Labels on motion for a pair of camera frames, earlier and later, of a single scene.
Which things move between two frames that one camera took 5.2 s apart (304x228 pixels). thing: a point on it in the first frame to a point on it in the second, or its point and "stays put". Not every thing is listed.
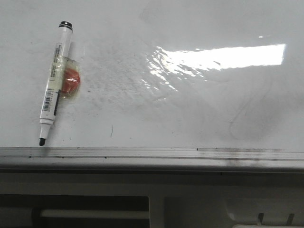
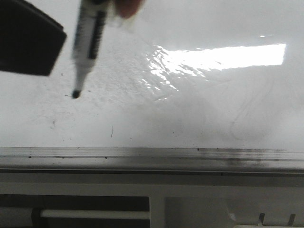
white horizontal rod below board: x=120 y=214 stays put
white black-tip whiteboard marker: x=56 y=80 to x=88 y=34
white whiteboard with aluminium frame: x=156 y=85 stays put
